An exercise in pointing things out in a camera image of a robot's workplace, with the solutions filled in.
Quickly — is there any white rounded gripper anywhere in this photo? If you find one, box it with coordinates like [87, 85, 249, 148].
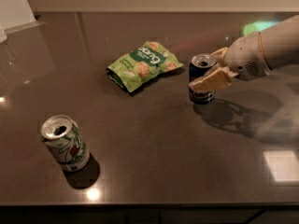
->
[189, 32, 271, 93]

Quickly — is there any dark blue pepsi can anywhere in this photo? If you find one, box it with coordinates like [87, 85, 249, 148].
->
[188, 53, 218, 105]

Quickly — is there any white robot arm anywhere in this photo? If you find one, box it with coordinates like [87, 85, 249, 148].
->
[189, 15, 299, 93]

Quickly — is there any green white soda can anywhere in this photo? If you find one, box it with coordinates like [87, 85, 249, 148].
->
[41, 115, 90, 172]

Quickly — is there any green snack bag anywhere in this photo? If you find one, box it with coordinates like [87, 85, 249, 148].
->
[107, 41, 183, 93]

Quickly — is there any white object at left edge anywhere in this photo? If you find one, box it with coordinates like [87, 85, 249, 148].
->
[0, 25, 7, 44]

